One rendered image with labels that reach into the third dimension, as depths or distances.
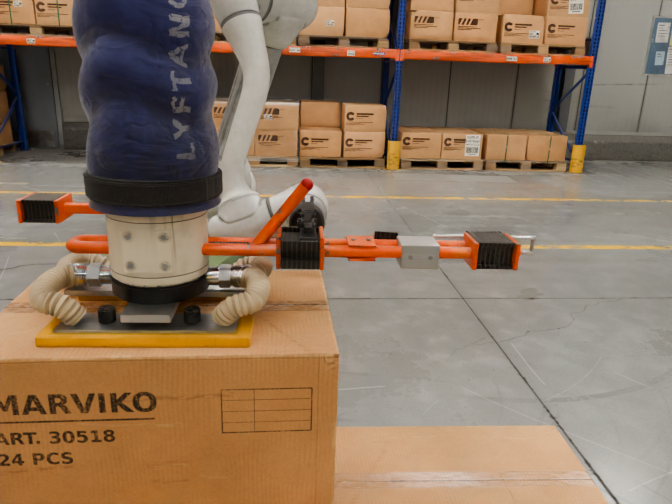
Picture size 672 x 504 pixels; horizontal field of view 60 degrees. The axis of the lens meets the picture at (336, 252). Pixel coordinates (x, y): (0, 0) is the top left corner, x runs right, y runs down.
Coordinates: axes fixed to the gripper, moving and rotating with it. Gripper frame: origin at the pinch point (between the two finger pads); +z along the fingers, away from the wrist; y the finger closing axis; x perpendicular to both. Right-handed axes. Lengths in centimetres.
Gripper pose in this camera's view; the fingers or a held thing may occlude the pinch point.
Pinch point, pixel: (307, 246)
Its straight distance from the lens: 105.1
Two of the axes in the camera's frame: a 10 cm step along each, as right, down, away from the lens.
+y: -0.3, 9.5, 3.0
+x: -10.0, -0.1, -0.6
